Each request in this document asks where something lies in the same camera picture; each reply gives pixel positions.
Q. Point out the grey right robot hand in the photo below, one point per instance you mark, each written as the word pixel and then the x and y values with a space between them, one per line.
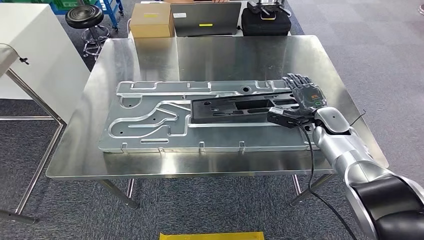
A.
pixel 309 96

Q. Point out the black plastic plate bracket part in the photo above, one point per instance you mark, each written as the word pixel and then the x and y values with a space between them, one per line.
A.
pixel 215 112

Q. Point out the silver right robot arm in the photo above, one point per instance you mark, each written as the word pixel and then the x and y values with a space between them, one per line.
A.
pixel 351 155

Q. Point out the stainless steel workbench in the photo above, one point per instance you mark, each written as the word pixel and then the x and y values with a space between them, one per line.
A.
pixel 232 56

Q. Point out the black carrying case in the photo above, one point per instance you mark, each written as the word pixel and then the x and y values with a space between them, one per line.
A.
pixel 265 26

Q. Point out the grey handheld controller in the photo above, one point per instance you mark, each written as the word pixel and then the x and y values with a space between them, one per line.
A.
pixel 268 7

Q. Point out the grey laptop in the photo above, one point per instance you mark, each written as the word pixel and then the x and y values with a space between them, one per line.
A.
pixel 205 16

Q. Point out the large silver stamped metal plate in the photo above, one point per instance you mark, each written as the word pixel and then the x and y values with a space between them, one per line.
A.
pixel 149 132

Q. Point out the yellow floor tape square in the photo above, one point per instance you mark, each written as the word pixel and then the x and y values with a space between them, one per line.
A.
pixel 212 236

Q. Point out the brown cardboard box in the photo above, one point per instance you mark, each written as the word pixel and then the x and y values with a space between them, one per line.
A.
pixel 150 23

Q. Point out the black round stool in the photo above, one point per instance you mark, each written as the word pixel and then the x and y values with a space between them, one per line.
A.
pixel 84 16

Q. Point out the white cabinet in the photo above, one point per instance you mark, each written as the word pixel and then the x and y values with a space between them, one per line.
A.
pixel 43 49

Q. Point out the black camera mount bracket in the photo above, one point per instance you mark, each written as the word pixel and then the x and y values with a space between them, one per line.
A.
pixel 288 121

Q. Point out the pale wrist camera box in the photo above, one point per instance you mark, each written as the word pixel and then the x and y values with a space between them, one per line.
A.
pixel 275 111

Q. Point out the blue metal cart frame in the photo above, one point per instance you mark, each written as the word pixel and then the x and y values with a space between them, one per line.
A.
pixel 112 13

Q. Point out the steel frame table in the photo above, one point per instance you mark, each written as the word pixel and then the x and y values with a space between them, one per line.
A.
pixel 6 59

